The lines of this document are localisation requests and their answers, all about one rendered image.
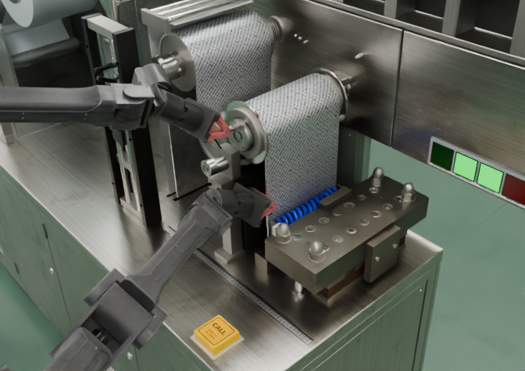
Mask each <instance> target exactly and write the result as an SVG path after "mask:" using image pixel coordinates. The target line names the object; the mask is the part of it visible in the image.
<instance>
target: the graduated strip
mask: <svg viewBox="0 0 525 371"><path fill-rule="evenodd" d="M163 229H164V230H165V231H166V232H167V233H168V234H170V235H171V236H173V235H174V234H175V232H176V230H175V229H173V228H172V227H171V226H167V227H165V228H163ZM193 254H195V255H196V256H197V257H199V258H200V259H201V260H202V261H203V262H204V263H206V264H207V265H208V266H210V267H211V268H212V269H214V270H215V271H216V272H217V273H218V274H219V275H221V276H222V277H223V278H224V279H225V280H227V281H228V282H229V283H231V284H232V285H233V286H235V287H236V288H237V289H238V290H239V291H240V292H242V293H243V294H244V295H246V296H247V297H248V298H249V299H251V300H252V301H253V302H255V303H256V304H257V305H258V306H259V307H260V308H261V309H263V310H264V311H265V312H267V313H268V314H269V315H271V316H272V317H273V318H274V319H275V320H276V321H278V322H279V323H280V324H282V325H283V326H284V327H285V328H287V329H288V330H289V331H291V332H292V333H293V334H294V335H295V336H296V337H298V338H299V339H300V340H301V341H303V342H304V343H305V344H307V345H308V346H309V345H310V344H311V343H312V342H314V341H315V340H314V339H313V338H312V337H310V336H309V335H308V334H307V333H306V332H305V331H303V330H302V329H301V328H299V327H298V326H296V325H295V324H294V323H293V322H292V321H290V320H289V319H288V318H287V317H286V316H284V315H283V314H281V313H280V312H279V311H277V310H276V309H275V308H274V307H273V306H272V305H270V304H269V303H268V302H266V301H265V300H264V299H262V298H261V297H260V296H258V295H257V294H256V293H255V292H254V291H252V290H251V289H250V288H249V287H247V286H246V285H245V284H243V283H242V282H241V281H240V280H239V279H237V278H236V277H235V276H233V275H232V274H231V273H229V272H228V271H227V270H225V269H224V268H223V267H222V266H221V265H220V264H218V263H217V262H216V261H214V260H213V259H211V258H210V257H209V256H208V255H207V254H206V253H204V252H203V251H202V250H200V249H199V248H196V249H195V250H194V252H193Z"/></svg>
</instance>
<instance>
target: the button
mask: <svg viewBox="0 0 525 371"><path fill-rule="evenodd" d="M194 332H195V339H196V340H198V341H199V342H200V343H201V344H202V345H203V346H204V347H205V348H206V349H207V350H208V351H209V352H210V353H212V354H213V355H214V356H215V355H217V354H219V353H220V352H221V351H222V350H224V349H225V348H227V347H229V346H230V345H232V344H233V343H234V342H235V341H237V340H239V332H238V331H237V330H236V329H235V328H234V327H233V326H231V325H230V324H229V323H228V322H227V321H226V320H225V319H224V318H223V317H222V316H220V315H218V316H216V317H214V318H213V319H211V320H210V321H208V322H207V323H205V324H203V325H202V326H200V327H199V328H198V329H196V330H195V331H194Z"/></svg>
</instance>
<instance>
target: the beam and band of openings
mask: <svg viewBox="0 0 525 371"><path fill-rule="evenodd" d="M314 1H317V2H322V3H324V4H327V5H332V6H334V7H337V8H339V9H344V10H347V11H349V12H354V13H357V14H359V15H362V16H367V17H369V18H372V19H375V20H379V21H382V22H385V23H389V24H392V25H395V26H397V27H402V28H405V29H407V30H412V31H415V32H417V33H420V34H425V35H427V36H430V37H434V38H437V39H440V40H443V41H447V42H450V43H453V44H455V45H460V46H463V47H465V48H469V49H473V50H475V51H478V52H483V53H485V54H488V55H492V56H495V57H498V58H500V59H504V60H508V61H510V62H514V63H518V64H520V65H523V66H525V0H314ZM479 28H480V29H479ZM482 29H483V30H482ZM493 32H494V33H493ZM501 34H502V35H501ZM504 35H505V36H504ZM506 36H508V37H506Z"/></svg>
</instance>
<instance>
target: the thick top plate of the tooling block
mask: <svg viewBox="0 0 525 371"><path fill-rule="evenodd" d="M384 176H385V175H384ZM370 180H371V177H369V178H367V179H365V180H364V181H362V182H361V183H359V184H357V185H355V186H354V187H352V188H350V189H351V190H352V196H350V197H349V198H346V199H345V200H344V201H342V202H340V203H338V204H337V205H335V206H334V207H332V208H330V209H328V210H327V211H326V212H324V211H323V210H322V209H319V208H317V209H314V210H313V211H311V212H310V213H308V214H306V215H305V216H303V217H302V218H300V219H298V220H296V221H294V222H293V223H291V224H289V225H288V226H289V230H290V233H291V242H290V243H288V244H278V243H277V242H276V241H275V236H273V235H271V236H269V237H268V238H266V239H265V254H266V260H268V261H269V262H271V263H272V264H273V265H275V266H276V267H277V268H278V269H280V270H281V271H283V272H284V273H286V274H287V275H288V276H289V277H291V278H292V279H294V280H295V281H297V282H298V283H299V284H301V285H302V286H303V287H305V288H306V289H308V290H309V291H311V292H312V293H313V294H316V293H318V292H319V291H321V290H323V289H324V288H325V287H326V286H328V285H329V284H331V283H333V282H334V281H335V280H336V279H338V278H339V277H341V276H342V275H344V274H345V273H347V272H348V271H349V270H350V269H352V268H354V267H355V266H357V265H358V264H360V263H361V262H362V261H364V260H365V259H366V243H368V242H369V241H371V240H373V239H374V238H375V237H377V236H378V235H380V234H381V233H383V232H384V231H385V230H387V229H388V228H390V227H392V226H393V225H396V226H398V227H400V228H401V233H400V235H401V234H403V233H404V232H406V231H407V230H408V229H409V228H411V227H413V226H414V225H416V224H417V223H418V222H419V221H421V220H422V219H424V218H425V217H427V208H428V202H429V198H428V197H427V196H425V195H423V194H421V193H419V192H418V191H415V192H416V195H415V197H416V200H415V201H414V202H404V201H403V200H401V199H400V196H401V194H402V190H403V187H404V184H401V183H399V182H398V181H396V180H393V179H391V178H390V177H387V176H385V178H384V181H385V183H384V185H383V186H379V187H377V186H373V185H372V184H371V183H370ZM314 241H320V242H321V243H322V244H323V250H324V255H325V260H324V261H323V262H321V263H314V262H311V261H309V249H310V248H311V244H312V243H313V242H314Z"/></svg>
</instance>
